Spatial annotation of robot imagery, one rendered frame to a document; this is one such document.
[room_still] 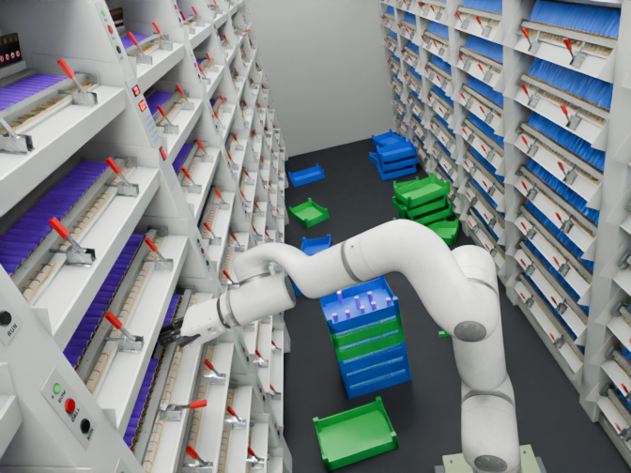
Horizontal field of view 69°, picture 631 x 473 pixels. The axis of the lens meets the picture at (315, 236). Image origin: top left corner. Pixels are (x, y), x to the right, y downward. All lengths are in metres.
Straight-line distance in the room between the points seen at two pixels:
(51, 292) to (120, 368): 0.21
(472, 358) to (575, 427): 1.17
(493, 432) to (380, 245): 0.50
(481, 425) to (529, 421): 0.99
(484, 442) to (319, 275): 0.51
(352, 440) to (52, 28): 1.73
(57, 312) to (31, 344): 0.09
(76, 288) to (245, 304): 0.38
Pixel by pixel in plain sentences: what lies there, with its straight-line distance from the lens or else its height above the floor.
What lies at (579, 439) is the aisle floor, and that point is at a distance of 2.10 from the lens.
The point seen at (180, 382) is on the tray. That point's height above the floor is 0.96.
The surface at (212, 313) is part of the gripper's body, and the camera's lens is 1.07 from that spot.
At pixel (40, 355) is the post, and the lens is 0.70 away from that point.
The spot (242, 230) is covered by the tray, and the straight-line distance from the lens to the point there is 2.06.
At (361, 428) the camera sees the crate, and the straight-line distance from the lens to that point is 2.11.
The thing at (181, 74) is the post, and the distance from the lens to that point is 1.86.
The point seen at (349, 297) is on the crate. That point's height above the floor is 0.40.
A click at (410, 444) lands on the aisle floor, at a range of 2.04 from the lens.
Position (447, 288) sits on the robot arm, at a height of 1.17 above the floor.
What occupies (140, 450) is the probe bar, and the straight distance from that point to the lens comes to 1.01.
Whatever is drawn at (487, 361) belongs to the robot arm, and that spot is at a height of 0.95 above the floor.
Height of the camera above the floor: 1.69
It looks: 30 degrees down
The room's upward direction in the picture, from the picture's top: 15 degrees counter-clockwise
